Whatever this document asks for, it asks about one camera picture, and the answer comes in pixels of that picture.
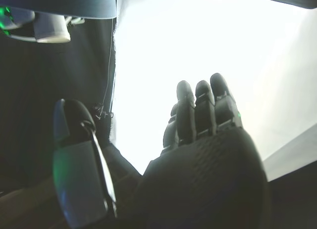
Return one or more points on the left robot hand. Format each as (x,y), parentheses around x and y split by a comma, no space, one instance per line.
(198,177)

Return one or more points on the white paper cup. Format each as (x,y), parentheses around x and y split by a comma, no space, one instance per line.
(49,25)

